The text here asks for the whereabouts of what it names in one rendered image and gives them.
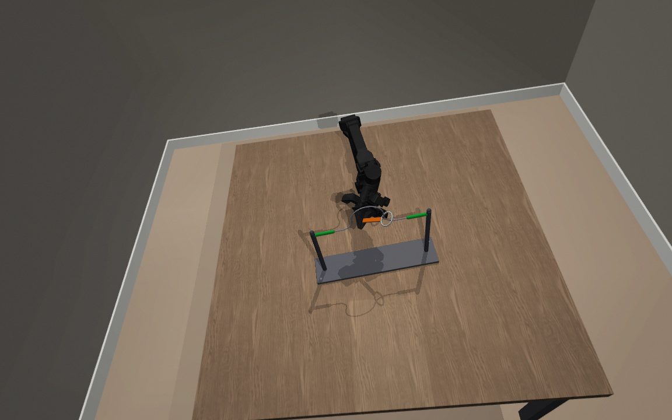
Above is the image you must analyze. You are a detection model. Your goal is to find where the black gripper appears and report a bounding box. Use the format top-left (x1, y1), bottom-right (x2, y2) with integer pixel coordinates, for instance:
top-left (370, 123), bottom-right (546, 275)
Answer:
top-left (341, 185), bottom-right (383, 229)

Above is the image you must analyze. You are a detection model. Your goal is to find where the orange bar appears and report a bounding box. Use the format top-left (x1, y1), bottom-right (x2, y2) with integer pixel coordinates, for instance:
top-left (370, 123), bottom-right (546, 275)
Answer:
top-left (362, 211), bottom-right (393, 227)

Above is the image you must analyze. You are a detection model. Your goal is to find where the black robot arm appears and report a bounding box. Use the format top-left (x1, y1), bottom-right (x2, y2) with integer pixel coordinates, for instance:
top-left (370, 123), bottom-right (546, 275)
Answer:
top-left (339, 114), bottom-right (390, 207)

